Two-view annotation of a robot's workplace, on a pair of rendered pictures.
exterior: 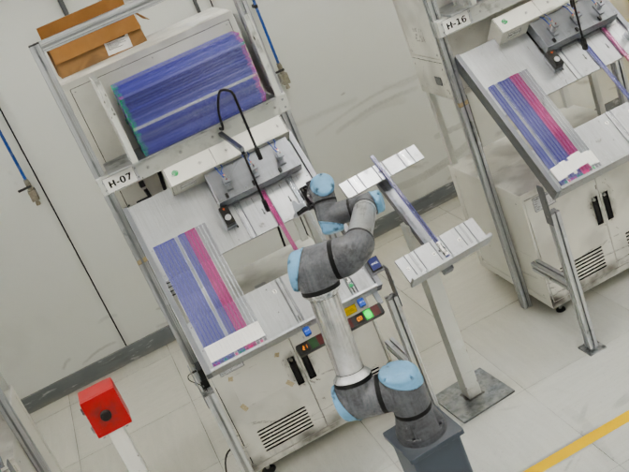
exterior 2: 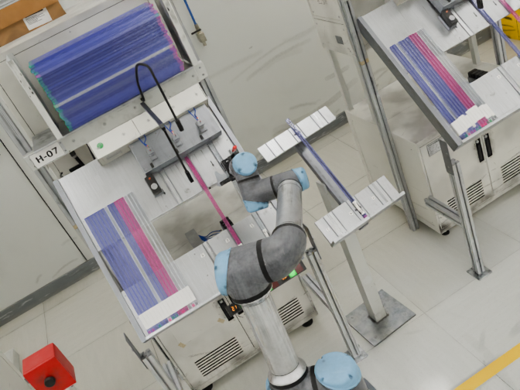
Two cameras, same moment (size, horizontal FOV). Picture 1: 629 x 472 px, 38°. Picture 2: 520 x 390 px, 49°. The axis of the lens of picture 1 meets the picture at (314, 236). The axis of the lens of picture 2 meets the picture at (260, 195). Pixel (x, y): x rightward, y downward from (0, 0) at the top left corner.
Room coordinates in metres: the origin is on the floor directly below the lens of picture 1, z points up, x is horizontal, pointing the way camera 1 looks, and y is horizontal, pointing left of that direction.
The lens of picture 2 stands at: (1.13, -0.09, 2.01)
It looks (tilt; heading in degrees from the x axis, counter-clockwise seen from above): 30 degrees down; 0
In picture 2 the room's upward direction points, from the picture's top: 25 degrees counter-clockwise
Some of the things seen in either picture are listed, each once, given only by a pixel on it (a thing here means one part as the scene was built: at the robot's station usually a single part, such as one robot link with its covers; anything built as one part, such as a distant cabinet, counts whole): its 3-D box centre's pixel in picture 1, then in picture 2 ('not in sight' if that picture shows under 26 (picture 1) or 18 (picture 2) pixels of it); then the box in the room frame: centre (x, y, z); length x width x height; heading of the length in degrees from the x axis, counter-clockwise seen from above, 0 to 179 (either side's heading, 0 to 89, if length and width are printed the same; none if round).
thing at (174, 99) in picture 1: (189, 93); (108, 66); (3.35, 0.23, 1.52); 0.51 x 0.13 x 0.27; 101
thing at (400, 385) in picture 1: (402, 387); (338, 380); (2.24, -0.07, 0.72); 0.13 x 0.12 x 0.14; 75
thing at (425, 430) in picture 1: (416, 418); not in sight; (2.24, -0.07, 0.60); 0.15 x 0.15 x 0.10
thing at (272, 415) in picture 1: (285, 352); (215, 283); (3.46, 0.31, 0.31); 0.70 x 0.65 x 0.62; 101
